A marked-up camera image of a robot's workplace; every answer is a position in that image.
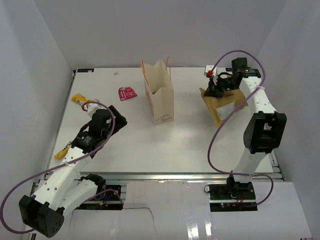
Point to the red snack packet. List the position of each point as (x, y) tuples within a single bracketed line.
[(126, 93)]

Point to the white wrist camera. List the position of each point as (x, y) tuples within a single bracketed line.
[(91, 106), (210, 71)]

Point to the beige paper bag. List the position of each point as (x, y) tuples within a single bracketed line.
[(159, 90)]

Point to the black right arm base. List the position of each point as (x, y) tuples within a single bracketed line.
[(222, 200)]

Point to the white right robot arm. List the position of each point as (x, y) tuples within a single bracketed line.
[(262, 135)]

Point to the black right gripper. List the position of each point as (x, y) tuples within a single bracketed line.
[(210, 92)]

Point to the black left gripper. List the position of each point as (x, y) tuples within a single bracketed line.
[(119, 121)]

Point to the yellow candy bar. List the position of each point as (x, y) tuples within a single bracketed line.
[(64, 151)]

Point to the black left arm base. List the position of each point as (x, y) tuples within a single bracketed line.
[(106, 201)]

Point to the large brown snack bag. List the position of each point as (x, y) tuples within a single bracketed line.
[(220, 108)]

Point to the blue table label left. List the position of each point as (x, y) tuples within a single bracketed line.
[(85, 70)]

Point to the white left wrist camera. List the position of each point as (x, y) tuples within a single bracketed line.
[(91, 106)]

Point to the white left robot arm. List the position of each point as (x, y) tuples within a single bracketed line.
[(46, 209)]

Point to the yellow snack packet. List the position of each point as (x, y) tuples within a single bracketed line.
[(79, 99)]

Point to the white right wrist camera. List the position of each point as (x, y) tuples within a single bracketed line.
[(210, 71)]

